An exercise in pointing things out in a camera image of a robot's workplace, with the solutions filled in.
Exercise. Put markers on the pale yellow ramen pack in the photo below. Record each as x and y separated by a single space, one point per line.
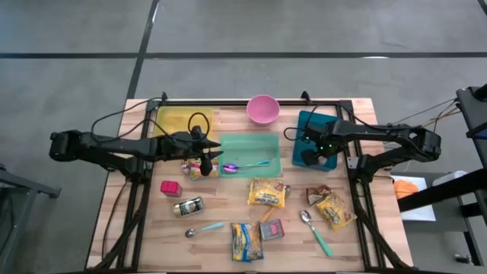
266 192

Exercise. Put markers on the black aluminium table frame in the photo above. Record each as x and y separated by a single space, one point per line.
243 102

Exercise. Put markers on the yellow plastic bin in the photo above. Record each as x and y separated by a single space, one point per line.
171 118

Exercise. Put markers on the pink bowl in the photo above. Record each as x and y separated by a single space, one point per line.
263 110

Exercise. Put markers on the brown ramen pack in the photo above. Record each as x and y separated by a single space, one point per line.
317 194

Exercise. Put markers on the dark blue plastic bin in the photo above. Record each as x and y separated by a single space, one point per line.
300 152

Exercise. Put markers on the grey side table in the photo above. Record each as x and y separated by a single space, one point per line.
23 186

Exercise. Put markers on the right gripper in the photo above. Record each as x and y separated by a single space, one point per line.
321 142

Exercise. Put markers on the white paper sheet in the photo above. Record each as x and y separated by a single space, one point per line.
418 213

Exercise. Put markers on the patterned red spice tin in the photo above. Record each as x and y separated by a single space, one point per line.
272 229
171 188

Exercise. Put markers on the blue yellow ramen pack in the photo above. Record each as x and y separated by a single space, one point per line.
246 241

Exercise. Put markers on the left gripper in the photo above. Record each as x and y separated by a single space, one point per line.
186 146

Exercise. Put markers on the orange object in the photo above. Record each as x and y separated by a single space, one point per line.
405 189

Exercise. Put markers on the orange yellow ramen pack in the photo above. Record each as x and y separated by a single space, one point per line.
336 211

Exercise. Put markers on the white container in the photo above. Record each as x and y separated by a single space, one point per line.
449 177

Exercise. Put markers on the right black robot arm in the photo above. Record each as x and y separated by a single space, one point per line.
380 131

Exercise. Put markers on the teal plastic bin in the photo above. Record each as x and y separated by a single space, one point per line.
251 152

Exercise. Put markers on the neighbouring black rig frame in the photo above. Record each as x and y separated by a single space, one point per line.
472 110

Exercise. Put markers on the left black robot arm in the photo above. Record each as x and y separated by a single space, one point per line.
114 148

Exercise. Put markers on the iridescent purple spoon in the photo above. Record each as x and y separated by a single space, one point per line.
230 167

